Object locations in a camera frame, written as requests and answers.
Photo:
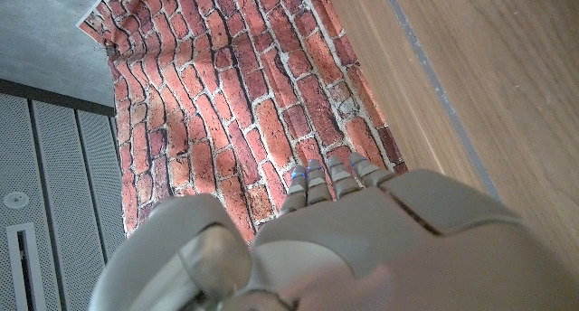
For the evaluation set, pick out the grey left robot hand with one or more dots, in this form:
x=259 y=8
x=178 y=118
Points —
x=384 y=238

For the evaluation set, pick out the white ceiling slot vent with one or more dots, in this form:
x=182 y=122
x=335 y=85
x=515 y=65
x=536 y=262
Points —
x=18 y=266

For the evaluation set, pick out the round white ceiling sensor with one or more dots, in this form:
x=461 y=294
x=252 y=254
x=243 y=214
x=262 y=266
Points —
x=16 y=200

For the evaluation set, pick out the printed red brick backdrop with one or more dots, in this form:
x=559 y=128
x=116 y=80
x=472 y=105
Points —
x=235 y=76

